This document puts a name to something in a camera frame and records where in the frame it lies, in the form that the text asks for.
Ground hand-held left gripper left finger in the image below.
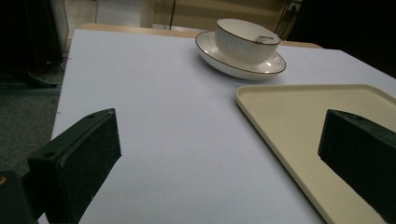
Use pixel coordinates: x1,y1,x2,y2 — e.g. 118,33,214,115
21,107,122,224

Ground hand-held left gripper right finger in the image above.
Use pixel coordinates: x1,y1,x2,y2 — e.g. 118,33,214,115
318,108,396,224

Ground cream plastic tray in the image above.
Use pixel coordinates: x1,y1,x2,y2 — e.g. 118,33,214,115
235,83,396,224

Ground white plate with brown rim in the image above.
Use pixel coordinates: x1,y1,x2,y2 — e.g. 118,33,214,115
194,30,287,81

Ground white ribbed bowl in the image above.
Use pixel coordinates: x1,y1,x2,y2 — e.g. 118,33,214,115
214,18,281,65

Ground dark stand base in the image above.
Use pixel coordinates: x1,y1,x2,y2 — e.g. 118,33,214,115
25,61,67,88

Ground black cable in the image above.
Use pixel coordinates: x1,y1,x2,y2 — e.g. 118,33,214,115
168,0,177,30

